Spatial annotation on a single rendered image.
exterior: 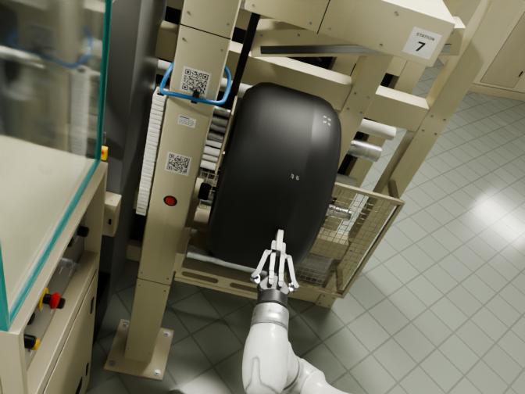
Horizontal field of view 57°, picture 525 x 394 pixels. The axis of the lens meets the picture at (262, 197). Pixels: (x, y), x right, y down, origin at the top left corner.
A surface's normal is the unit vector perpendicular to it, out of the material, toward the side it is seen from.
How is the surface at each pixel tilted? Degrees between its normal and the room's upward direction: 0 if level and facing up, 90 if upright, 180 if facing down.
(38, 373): 0
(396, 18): 90
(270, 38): 90
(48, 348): 0
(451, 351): 0
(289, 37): 90
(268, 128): 25
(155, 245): 90
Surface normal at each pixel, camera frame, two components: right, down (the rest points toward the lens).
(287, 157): 0.17, -0.15
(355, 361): 0.27, -0.72
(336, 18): -0.07, 0.65
